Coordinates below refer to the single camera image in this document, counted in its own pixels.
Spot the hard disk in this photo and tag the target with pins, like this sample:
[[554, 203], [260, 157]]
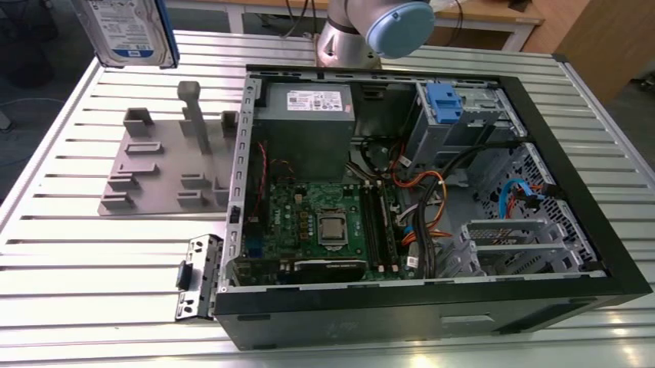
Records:
[[123, 34]]

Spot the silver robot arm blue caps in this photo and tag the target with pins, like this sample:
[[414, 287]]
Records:
[[349, 46]]

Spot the silver disk bay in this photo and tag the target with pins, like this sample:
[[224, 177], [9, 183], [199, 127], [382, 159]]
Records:
[[512, 249]]

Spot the green motherboard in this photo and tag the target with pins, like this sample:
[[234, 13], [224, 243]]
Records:
[[289, 197]]

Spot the grey power supply unit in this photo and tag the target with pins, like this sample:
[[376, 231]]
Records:
[[302, 142]]

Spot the silver CPU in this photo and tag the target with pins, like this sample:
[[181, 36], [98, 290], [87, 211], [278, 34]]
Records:
[[333, 230]]

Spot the black graphics card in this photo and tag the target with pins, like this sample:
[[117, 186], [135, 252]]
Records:
[[333, 266]]

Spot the grey optical drive cage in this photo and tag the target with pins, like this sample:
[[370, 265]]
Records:
[[436, 142]]

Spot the blue drive cage latch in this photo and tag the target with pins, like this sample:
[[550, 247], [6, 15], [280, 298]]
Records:
[[442, 103]]

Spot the grey parts rack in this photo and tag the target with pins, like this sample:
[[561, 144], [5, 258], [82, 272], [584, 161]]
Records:
[[154, 184]]

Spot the black PC case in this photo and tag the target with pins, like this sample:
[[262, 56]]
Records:
[[358, 318]]

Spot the wooden cabinet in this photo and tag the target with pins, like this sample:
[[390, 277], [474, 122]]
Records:
[[604, 46]]

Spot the black office chair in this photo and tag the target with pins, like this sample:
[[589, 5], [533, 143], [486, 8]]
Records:
[[26, 38]]

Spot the metal expansion slot bracket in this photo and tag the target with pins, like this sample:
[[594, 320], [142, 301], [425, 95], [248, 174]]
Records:
[[211, 276]]

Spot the wooden desk white frame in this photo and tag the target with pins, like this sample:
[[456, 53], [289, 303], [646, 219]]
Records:
[[502, 13]]

